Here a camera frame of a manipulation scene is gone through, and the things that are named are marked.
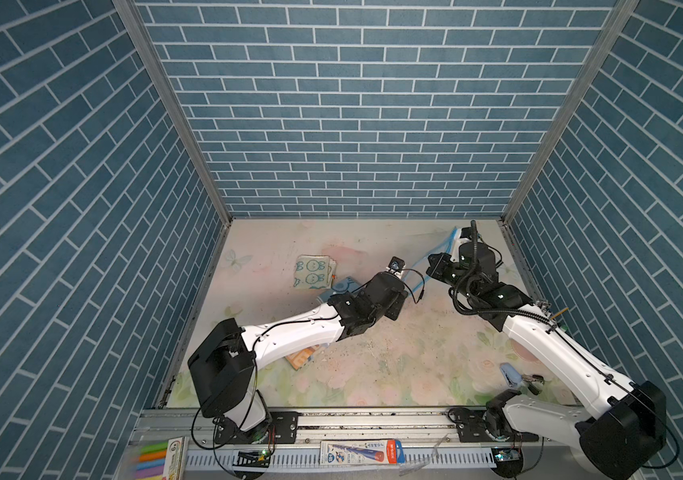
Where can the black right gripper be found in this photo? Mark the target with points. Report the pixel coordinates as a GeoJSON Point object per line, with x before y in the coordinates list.
{"type": "Point", "coordinates": [434, 269]}

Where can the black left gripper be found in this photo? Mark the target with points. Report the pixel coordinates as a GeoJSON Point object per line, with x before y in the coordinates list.
{"type": "Point", "coordinates": [396, 302]}

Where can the clear vacuum bag blue zip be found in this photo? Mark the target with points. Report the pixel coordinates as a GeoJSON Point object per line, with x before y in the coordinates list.
{"type": "Point", "coordinates": [415, 275]}

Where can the light blue towel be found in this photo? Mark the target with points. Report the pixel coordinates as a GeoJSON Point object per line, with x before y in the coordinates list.
{"type": "Point", "coordinates": [345, 285]}

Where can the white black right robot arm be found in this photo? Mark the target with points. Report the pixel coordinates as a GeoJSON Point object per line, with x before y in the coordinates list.
{"type": "Point", "coordinates": [619, 424]}

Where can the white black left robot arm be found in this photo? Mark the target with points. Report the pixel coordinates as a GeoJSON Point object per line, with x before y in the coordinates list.
{"type": "Point", "coordinates": [224, 368]}

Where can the beige towel blue bunny print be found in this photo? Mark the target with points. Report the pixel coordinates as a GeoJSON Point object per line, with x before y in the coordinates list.
{"type": "Point", "coordinates": [314, 272]}

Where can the orange white patterned towel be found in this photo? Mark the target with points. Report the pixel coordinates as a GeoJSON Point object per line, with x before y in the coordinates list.
{"type": "Point", "coordinates": [298, 359]}

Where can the red blue toothpaste box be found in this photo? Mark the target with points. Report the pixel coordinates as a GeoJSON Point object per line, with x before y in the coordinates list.
{"type": "Point", "coordinates": [374, 452]}

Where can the clear plastic wrapper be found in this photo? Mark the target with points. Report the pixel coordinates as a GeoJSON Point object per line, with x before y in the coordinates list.
{"type": "Point", "coordinates": [425, 460]}

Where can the coloured marker pack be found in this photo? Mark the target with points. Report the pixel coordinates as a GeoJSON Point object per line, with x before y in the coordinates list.
{"type": "Point", "coordinates": [162, 461]}

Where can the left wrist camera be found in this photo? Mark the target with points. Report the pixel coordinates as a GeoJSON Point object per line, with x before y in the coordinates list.
{"type": "Point", "coordinates": [396, 266]}

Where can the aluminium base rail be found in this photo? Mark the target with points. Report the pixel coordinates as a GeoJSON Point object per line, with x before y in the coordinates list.
{"type": "Point", "coordinates": [293, 449]}

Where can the aluminium corner post right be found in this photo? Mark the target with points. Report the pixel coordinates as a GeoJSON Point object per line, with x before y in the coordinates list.
{"type": "Point", "coordinates": [614, 24]}

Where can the aluminium corner post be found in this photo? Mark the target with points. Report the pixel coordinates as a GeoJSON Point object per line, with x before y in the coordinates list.
{"type": "Point", "coordinates": [614, 24]}
{"type": "Point", "coordinates": [130, 17]}

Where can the aluminium corner post left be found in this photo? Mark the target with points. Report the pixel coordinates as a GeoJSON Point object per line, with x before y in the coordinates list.
{"type": "Point", "coordinates": [130, 17]}

